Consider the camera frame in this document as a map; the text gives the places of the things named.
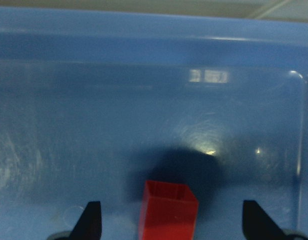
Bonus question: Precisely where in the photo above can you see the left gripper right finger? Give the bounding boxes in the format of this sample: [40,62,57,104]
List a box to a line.
[242,200,286,240]

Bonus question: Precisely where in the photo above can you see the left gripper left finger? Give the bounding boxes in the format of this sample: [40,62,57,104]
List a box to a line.
[68,201,102,240]

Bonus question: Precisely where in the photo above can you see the red block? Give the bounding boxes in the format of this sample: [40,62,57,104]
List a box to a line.
[138,180,199,240]

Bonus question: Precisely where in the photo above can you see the blue plastic tray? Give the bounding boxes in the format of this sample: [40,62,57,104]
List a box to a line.
[0,6,308,240]

